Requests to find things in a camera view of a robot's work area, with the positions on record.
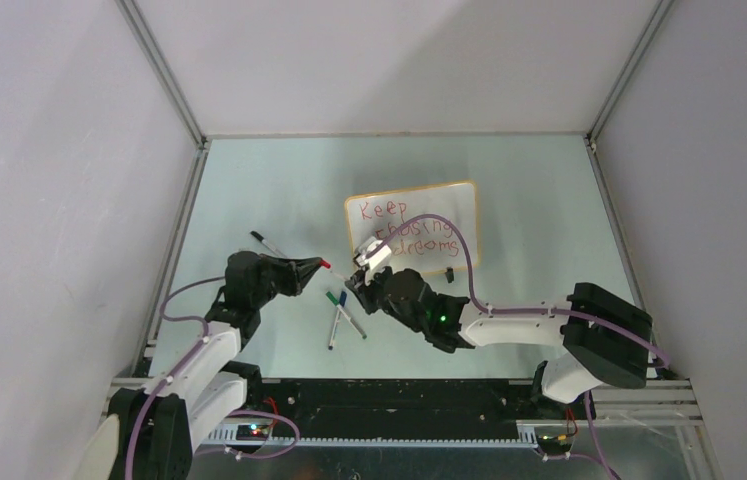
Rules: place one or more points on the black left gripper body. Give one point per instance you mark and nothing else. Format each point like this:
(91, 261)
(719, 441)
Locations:
(276, 277)

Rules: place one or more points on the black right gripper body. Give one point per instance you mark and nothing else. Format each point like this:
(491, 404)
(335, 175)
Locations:
(383, 302)

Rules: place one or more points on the whiteboard with orange frame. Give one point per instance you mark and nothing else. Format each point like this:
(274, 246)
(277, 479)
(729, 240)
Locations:
(433, 226)

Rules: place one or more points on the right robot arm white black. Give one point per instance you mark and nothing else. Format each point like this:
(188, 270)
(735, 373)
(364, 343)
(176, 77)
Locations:
(606, 339)

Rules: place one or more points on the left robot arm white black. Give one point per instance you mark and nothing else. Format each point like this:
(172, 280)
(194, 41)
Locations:
(161, 424)

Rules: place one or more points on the blue marker pen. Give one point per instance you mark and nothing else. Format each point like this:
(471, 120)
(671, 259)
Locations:
(338, 302)

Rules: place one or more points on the green marker pen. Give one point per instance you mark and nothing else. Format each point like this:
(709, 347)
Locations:
(353, 323)

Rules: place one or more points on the black marker pen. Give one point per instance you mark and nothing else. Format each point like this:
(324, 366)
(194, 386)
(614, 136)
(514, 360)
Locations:
(268, 245)

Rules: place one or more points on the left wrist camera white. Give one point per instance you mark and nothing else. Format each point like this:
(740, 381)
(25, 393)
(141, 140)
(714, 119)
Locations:
(372, 254)

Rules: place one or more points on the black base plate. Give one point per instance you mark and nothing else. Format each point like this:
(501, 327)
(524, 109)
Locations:
(408, 425)

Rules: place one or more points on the grey cable duct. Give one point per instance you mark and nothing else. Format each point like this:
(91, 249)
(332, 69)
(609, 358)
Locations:
(234, 435)

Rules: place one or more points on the aluminium frame rail front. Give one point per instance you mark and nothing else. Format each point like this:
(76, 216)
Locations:
(611, 397)

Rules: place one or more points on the left aluminium corner post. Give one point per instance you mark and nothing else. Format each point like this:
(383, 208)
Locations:
(153, 52)

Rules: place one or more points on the aluminium corner post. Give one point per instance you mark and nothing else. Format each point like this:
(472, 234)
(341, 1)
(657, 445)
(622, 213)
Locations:
(634, 59)
(153, 52)

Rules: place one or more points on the right aluminium corner post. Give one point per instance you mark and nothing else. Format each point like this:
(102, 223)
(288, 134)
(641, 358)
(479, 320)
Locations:
(634, 59)

